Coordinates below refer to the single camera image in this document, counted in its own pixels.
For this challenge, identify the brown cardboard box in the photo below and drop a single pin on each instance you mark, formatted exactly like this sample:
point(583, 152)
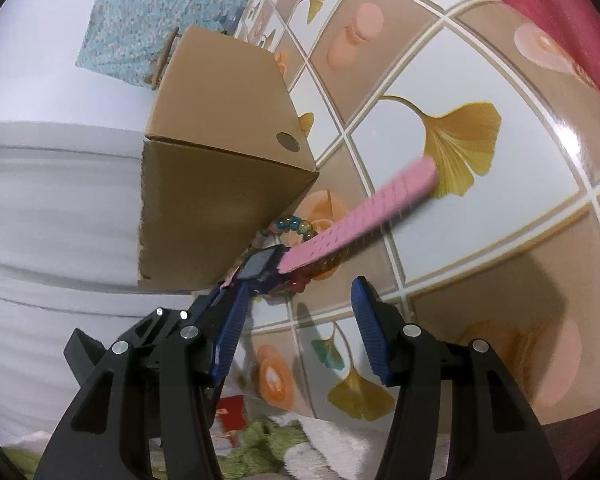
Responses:
point(220, 110)

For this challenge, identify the green white fluffy rug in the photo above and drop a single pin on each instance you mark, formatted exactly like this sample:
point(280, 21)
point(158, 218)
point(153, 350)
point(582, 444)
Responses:
point(260, 440)

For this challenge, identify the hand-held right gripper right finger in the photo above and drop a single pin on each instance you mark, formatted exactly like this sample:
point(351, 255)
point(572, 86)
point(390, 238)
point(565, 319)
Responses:
point(372, 332)

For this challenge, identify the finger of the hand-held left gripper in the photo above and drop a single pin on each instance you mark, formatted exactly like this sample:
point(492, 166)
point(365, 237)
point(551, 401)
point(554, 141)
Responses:
point(211, 307)

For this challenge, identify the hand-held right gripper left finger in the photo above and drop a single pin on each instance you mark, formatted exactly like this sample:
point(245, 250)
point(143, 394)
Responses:
point(227, 332)

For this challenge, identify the blue patterned wall cloth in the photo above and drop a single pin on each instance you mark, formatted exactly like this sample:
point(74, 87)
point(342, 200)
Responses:
point(145, 5)

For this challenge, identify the wooden chair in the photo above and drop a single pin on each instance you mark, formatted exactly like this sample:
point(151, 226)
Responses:
point(162, 60)

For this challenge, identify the white curtain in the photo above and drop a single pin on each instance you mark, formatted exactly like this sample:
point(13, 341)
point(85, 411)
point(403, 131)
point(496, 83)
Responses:
point(55, 210)

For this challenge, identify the red packet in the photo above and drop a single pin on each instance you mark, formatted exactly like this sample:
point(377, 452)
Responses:
point(231, 412)

